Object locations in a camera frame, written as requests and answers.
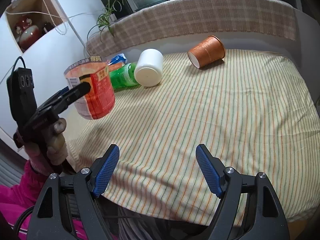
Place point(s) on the green plastic bottle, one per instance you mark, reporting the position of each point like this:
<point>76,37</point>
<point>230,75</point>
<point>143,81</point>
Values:
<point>123,77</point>

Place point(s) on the red white ceramic vase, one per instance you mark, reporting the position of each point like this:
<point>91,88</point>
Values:
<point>28,33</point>

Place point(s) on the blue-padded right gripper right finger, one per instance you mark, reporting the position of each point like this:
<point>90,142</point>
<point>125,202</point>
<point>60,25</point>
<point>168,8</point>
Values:
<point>263,218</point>

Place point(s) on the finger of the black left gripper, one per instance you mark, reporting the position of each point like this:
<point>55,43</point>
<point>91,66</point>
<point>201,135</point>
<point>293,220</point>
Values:
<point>77,92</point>

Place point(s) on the orange hexagonal plastic jar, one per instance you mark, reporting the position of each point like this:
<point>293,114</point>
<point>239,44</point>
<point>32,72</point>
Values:
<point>101,99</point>

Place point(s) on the striped yellow table cloth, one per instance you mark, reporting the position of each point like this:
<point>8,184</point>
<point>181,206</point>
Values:
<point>253,111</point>

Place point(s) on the pink sleeve forearm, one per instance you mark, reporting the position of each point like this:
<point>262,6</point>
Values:
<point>16,199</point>

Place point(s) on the person's left hand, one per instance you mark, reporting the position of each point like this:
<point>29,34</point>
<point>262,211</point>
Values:
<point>56,149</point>

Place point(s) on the white plastic cup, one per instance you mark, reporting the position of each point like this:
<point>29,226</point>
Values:
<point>149,68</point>

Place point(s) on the blue white snack packet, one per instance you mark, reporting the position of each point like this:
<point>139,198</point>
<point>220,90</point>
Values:
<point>118,58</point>

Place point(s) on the brown paper cup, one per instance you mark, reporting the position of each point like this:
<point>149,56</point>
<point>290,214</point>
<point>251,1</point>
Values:
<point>206,52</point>

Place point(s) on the checkered beige sill cloth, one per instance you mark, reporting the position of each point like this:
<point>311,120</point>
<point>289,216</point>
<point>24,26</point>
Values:
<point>187,17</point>

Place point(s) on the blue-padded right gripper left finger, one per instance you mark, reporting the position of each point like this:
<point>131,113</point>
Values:
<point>51,217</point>

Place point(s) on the orange can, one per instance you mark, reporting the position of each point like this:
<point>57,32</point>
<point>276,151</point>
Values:
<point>115,66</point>

